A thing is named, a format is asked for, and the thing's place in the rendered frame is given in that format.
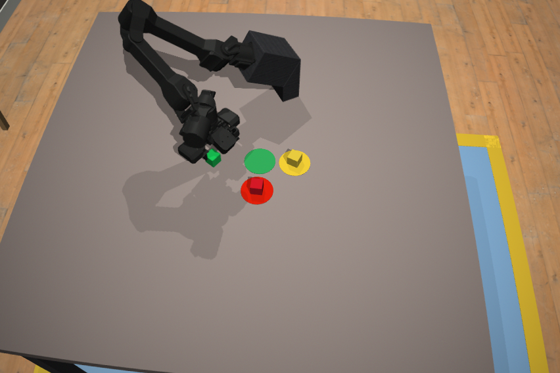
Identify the red cube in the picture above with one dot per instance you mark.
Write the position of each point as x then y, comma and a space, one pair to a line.
256, 186

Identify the green cube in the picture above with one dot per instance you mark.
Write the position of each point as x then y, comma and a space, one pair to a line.
214, 157

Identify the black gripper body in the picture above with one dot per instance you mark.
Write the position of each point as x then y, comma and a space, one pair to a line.
227, 118

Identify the green circle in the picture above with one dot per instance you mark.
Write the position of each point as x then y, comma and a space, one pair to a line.
259, 161

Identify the yellow circle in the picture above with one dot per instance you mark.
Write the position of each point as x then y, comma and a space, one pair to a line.
290, 170

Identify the red circle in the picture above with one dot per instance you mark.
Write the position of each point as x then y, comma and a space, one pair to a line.
254, 198

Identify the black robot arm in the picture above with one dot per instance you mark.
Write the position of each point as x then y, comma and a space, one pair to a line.
178, 91

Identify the yellow cube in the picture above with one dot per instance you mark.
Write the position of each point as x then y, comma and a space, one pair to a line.
294, 158

